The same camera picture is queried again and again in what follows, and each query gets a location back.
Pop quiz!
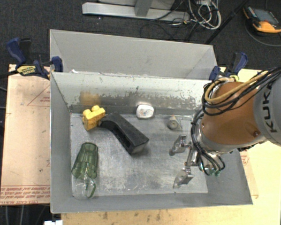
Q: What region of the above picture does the brown cardboard board, red print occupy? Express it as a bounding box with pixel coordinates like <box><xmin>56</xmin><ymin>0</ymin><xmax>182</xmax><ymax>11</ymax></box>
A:
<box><xmin>0</xmin><ymin>63</ymin><xmax>58</xmax><ymax>209</ymax></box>

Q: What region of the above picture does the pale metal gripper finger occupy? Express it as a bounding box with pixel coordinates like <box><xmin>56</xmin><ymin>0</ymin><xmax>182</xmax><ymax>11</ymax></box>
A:
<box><xmin>168</xmin><ymin>134</ymin><xmax>193</xmax><ymax>158</ymax></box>
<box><xmin>172</xmin><ymin>166</ymin><xmax>196</xmax><ymax>191</ymax></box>

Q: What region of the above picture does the small grey cone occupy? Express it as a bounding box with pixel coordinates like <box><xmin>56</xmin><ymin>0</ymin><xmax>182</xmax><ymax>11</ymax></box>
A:
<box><xmin>167</xmin><ymin>114</ymin><xmax>184</xmax><ymax>132</ymax></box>

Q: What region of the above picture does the grey metal bin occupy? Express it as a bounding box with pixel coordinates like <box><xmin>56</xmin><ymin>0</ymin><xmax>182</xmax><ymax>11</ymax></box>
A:
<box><xmin>40</xmin><ymin>29</ymin><xmax>262</xmax><ymax>225</ymax></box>

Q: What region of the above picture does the black curved block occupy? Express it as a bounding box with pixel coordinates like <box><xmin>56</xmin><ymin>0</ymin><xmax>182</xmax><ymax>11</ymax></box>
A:
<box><xmin>98</xmin><ymin>111</ymin><xmax>152</xmax><ymax>156</ymax></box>

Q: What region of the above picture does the small white plastic bottle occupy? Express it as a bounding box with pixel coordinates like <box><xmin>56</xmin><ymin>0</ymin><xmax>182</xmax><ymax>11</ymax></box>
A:
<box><xmin>135</xmin><ymin>104</ymin><xmax>155</xmax><ymax>120</ymax></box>

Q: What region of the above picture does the clear glass, green handle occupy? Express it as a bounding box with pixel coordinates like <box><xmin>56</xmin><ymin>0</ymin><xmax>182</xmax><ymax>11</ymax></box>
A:
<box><xmin>72</xmin><ymin>173</ymin><xmax>98</xmax><ymax>201</ymax></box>

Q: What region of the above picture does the yellow toy building block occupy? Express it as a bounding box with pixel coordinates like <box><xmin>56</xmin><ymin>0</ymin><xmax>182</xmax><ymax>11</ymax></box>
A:
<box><xmin>81</xmin><ymin>104</ymin><xmax>107</xmax><ymax>132</ymax></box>

